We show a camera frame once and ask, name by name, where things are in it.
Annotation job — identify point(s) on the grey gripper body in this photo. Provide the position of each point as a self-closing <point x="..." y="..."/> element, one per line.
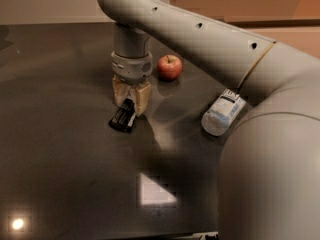
<point x="131" y="67"/>

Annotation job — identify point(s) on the clear plastic water bottle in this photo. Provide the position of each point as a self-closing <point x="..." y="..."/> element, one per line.
<point x="222" y="113"/>

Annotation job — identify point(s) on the red apple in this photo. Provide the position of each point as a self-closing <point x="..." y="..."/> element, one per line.
<point x="169" y="68"/>

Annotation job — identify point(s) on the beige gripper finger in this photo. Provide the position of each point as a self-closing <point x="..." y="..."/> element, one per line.
<point x="121" y="90"/>
<point x="140" y="94"/>

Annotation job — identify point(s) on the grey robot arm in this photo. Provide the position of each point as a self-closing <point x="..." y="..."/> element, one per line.
<point x="269" y="170"/>

